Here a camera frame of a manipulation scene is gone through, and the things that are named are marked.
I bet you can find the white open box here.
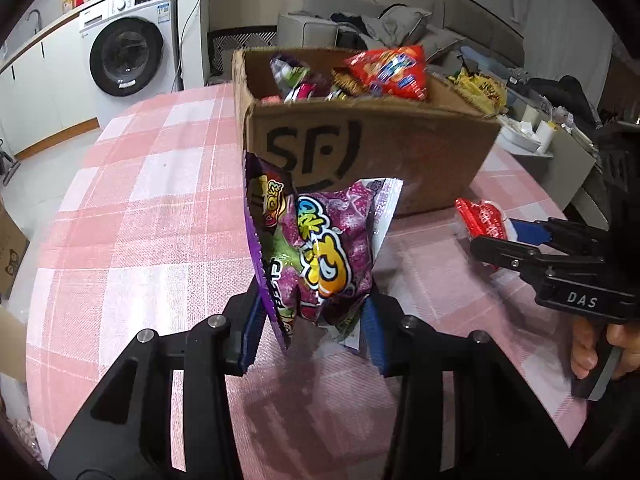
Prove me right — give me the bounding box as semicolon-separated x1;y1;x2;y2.
499;116;544;154

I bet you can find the yellow snack packet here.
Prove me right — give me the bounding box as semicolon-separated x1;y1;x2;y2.
447;67;509;114

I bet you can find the brown cardboard box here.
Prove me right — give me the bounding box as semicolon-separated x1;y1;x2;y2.
231;47;502;219

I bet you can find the grey side table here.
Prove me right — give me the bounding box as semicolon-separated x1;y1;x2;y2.
500;110;602;212

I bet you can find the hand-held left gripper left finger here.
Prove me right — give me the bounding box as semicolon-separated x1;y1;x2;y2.
47;280;266;480

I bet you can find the pink plaid tablecloth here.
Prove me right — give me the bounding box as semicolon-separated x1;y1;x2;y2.
25;82;597;480

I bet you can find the blue cloth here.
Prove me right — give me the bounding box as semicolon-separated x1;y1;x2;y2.
459;45;502;69

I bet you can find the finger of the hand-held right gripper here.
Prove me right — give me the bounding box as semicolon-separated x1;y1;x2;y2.
469;235;608;283
507;217;609;261

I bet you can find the grey pillow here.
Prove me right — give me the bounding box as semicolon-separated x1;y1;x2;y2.
370;7;434;47

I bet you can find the black jacket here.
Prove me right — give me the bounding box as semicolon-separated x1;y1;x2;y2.
527;75;599;122

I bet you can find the white cabinet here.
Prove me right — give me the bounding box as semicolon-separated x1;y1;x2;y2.
0;7;102;158

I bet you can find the black lattice panel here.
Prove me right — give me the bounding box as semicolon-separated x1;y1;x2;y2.
207;25;279;79

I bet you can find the printed cardboard carton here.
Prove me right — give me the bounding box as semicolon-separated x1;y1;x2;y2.
0;200;31;301

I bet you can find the white washing machine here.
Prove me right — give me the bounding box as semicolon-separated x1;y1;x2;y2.
79;0;180;114

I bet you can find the black metal frame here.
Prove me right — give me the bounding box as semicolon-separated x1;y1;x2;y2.
0;139;19;187

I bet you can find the red colourful snack packet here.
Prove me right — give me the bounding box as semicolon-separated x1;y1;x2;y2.
345;45;430;102

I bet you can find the small red white packet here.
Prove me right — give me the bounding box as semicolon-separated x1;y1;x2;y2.
454;198;517;242

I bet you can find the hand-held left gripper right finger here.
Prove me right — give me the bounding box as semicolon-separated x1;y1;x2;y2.
361;292;577;480

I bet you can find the purple candy packet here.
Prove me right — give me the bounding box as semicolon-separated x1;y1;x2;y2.
243;152;404;356
270;54;319;102

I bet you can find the grey sofa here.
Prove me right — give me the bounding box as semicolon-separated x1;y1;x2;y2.
277;0;526;72

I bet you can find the white cup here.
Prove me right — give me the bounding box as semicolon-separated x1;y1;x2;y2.
535;120;559;154

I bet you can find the person's right hand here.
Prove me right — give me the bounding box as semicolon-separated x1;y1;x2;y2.
570;317;640;381

